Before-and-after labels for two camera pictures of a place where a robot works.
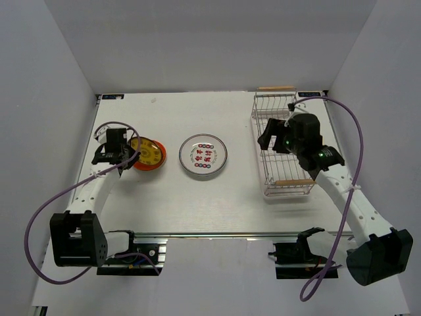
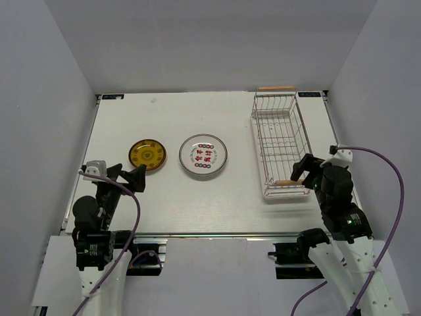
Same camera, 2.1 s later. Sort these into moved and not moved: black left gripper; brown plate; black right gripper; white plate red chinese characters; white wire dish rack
Moved: black right gripper; brown plate; black left gripper
Not moved: white plate red chinese characters; white wire dish rack
